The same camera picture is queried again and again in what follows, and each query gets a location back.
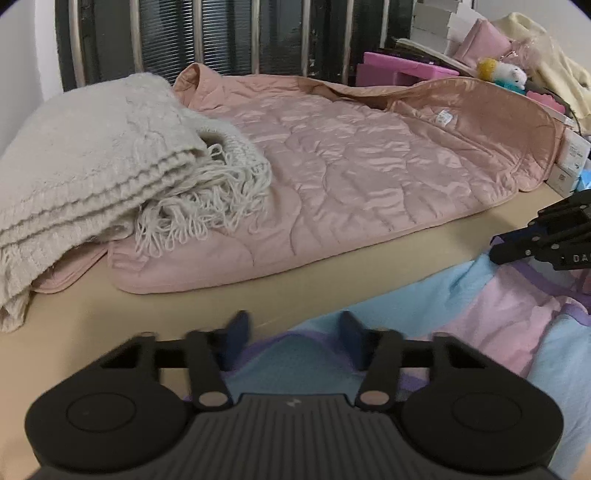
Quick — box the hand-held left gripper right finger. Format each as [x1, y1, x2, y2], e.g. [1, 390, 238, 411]
[339, 311, 509, 411]

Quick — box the white yellow plush toy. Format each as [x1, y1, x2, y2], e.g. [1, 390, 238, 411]
[476, 58, 529, 90]

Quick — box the pink scalloped foam piece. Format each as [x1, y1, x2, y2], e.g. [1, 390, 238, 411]
[525, 89, 568, 114]

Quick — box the pink pouch bag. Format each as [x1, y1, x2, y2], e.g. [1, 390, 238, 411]
[450, 19, 513, 63]

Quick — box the pink blue purple-trimmed garment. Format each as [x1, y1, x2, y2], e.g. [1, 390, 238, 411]
[182, 253, 591, 480]

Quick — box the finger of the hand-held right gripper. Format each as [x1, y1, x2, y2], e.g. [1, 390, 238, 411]
[529, 190, 591, 234]
[489, 226, 561, 265]

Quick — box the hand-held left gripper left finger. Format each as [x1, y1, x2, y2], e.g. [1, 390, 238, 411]
[78, 310, 253, 411]

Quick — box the cream yellow cloth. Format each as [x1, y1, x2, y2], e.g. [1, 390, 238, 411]
[489, 12, 591, 118]

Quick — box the white labelled box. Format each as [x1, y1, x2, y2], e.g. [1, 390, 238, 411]
[556, 131, 591, 172]

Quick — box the white box with code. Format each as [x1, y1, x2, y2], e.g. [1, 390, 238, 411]
[551, 161, 583, 195]

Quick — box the stack of white boxes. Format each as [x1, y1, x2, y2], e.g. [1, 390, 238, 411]
[411, 0, 490, 44]

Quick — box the dark patterned packet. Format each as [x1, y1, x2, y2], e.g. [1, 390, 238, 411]
[394, 38, 462, 65]

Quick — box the pink flat box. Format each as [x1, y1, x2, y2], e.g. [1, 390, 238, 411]
[356, 52, 460, 88]

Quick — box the cream knitted fringed scarf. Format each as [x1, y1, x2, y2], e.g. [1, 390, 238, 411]
[0, 72, 273, 334]

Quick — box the pink quilted jacket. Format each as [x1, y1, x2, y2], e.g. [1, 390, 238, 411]
[34, 63, 566, 295]

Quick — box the window with metal bars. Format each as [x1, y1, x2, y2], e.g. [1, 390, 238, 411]
[55, 0, 416, 90]

